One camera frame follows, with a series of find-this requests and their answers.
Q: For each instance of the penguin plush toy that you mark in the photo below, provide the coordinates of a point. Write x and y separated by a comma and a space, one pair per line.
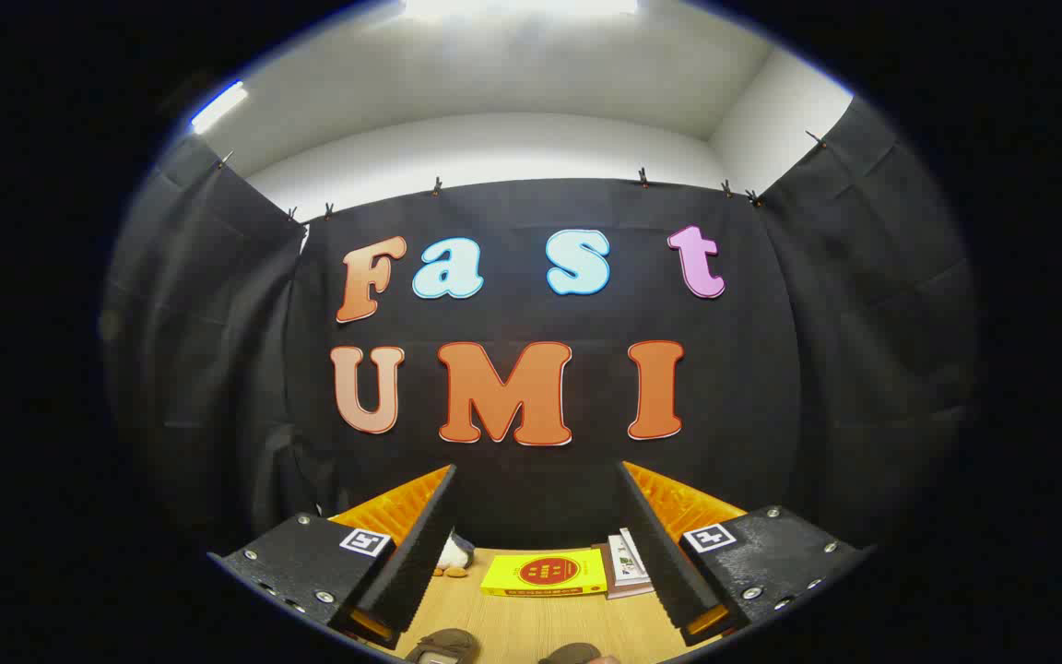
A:
454, 556

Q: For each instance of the brown fuzzy shoe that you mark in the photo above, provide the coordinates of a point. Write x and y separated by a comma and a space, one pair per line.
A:
572, 655
443, 646

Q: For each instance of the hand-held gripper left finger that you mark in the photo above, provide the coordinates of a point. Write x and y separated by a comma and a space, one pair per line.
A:
420, 553

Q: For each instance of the pale pink book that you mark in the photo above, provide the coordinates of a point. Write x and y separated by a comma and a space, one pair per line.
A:
607, 576

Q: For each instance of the yellow book with red circle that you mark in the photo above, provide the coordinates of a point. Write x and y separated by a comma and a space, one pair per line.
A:
545, 574

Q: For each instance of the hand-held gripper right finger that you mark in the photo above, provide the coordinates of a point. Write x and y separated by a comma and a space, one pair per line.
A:
665, 572

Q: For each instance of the white book with small picture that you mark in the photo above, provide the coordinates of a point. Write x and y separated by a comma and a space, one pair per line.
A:
621, 564

